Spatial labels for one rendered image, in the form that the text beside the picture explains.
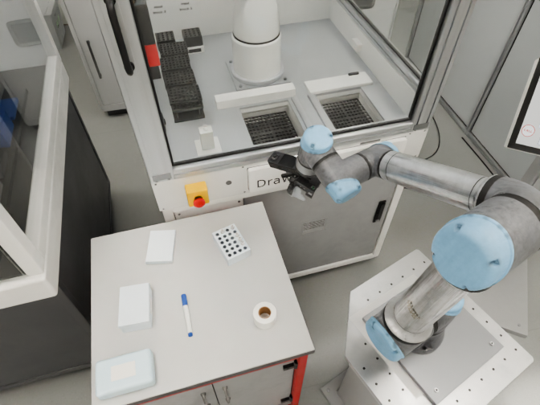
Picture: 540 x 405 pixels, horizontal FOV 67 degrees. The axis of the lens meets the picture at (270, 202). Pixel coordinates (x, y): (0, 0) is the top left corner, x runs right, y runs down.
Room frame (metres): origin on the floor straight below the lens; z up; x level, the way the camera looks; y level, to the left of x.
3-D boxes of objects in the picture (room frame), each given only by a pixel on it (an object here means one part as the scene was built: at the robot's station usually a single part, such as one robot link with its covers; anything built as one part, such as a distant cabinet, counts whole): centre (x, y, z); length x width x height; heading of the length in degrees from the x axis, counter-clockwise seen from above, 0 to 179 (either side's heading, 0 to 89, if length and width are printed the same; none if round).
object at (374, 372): (0.47, -0.44, 0.70); 0.45 x 0.44 x 0.12; 33
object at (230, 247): (0.78, 0.13, 0.78); 0.12 x 0.08 x 0.04; 30
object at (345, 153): (1.11, -0.37, 0.87); 0.29 x 0.02 x 0.11; 106
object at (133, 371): (0.36, 0.39, 0.78); 0.15 x 0.10 x 0.04; 106
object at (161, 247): (0.78, 0.37, 0.77); 0.13 x 0.09 x 0.02; 3
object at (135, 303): (0.55, 0.40, 0.79); 0.13 x 0.09 x 0.05; 11
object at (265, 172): (1.03, -0.06, 0.87); 0.29 x 0.02 x 0.11; 106
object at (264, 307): (0.53, 0.02, 0.78); 0.07 x 0.07 x 0.04
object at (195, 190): (0.92, 0.25, 0.88); 0.07 x 0.05 x 0.07; 106
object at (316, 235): (1.50, 0.02, 0.40); 1.03 x 0.95 x 0.80; 106
